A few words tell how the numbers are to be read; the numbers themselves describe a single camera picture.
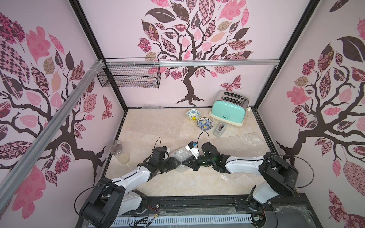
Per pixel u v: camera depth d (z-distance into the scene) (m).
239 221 0.70
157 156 0.68
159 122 1.10
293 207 0.73
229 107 0.98
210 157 0.67
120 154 0.79
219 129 1.02
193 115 1.14
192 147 0.73
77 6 0.67
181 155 0.86
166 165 0.75
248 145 0.98
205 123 1.08
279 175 0.45
